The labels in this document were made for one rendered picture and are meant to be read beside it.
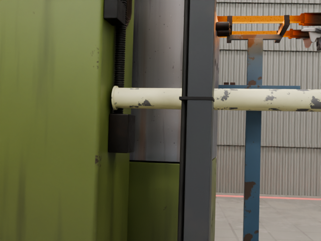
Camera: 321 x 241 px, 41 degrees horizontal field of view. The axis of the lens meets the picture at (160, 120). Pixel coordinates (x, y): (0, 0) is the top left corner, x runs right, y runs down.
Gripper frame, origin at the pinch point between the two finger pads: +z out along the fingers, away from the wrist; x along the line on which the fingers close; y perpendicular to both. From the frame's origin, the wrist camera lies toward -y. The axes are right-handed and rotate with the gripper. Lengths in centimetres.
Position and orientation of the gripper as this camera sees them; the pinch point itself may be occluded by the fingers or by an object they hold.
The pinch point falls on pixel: (297, 32)
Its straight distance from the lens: 197.4
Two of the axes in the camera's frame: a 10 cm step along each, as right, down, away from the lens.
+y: -0.3, 10.0, -0.3
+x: 1.6, 0.3, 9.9
